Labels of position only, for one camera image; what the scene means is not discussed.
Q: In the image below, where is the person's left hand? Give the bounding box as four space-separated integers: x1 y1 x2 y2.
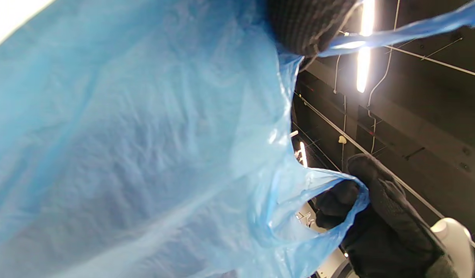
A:
265 0 363 58

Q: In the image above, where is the person's right hand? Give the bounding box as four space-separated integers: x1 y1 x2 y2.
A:
314 154 460 278

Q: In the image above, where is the blue plastic bag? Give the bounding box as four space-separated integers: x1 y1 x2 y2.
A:
0 0 475 278

